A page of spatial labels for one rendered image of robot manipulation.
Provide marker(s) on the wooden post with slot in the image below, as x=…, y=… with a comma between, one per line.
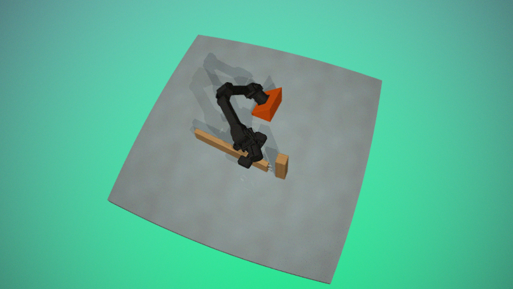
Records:
x=281, y=165

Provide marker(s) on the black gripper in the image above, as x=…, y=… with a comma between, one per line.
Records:
x=246, y=161

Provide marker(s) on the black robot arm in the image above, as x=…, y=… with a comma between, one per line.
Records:
x=243, y=138

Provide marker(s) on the wooden side rail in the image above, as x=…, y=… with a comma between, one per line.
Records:
x=228, y=148

